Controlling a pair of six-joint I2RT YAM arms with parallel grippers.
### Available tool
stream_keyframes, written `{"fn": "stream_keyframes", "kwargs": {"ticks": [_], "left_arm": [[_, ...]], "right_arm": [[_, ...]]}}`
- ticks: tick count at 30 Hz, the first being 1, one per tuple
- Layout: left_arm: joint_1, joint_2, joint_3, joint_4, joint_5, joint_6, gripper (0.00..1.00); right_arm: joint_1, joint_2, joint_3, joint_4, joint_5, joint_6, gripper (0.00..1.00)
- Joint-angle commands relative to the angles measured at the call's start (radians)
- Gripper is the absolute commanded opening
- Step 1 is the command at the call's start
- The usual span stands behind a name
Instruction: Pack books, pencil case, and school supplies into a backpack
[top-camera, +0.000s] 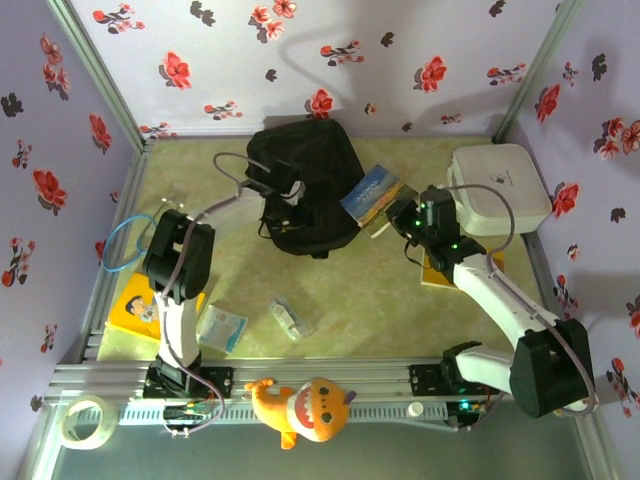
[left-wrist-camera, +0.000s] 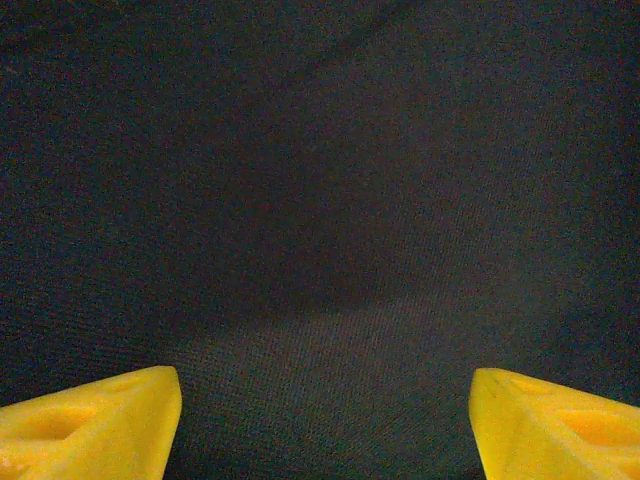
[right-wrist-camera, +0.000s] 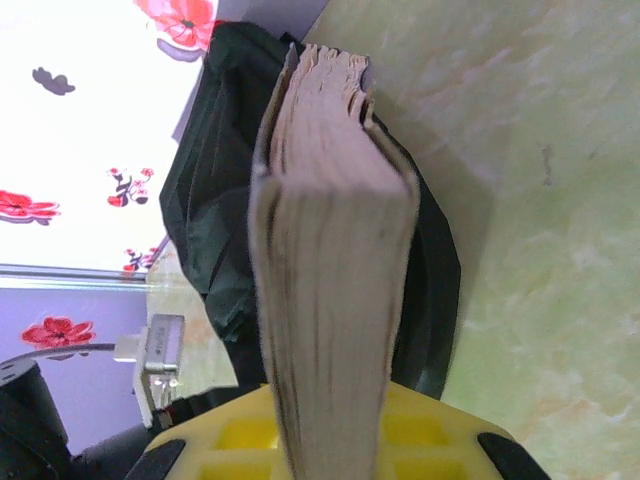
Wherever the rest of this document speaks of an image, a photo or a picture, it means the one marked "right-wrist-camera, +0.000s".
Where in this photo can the thick worn paperback book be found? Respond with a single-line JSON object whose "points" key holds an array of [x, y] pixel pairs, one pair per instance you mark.
{"points": [[335, 275]]}

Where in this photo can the aluminium enclosure frame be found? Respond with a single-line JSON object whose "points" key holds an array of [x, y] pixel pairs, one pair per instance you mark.
{"points": [[60, 277]]}

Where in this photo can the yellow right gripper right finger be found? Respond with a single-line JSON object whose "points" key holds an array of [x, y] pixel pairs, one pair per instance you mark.
{"points": [[440, 450]]}

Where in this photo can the black backpack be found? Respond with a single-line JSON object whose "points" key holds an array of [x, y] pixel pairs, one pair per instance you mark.
{"points": [[215, 200]]}

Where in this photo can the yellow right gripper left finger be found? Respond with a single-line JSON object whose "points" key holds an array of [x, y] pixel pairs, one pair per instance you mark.
{"points": [[225, 440]]}

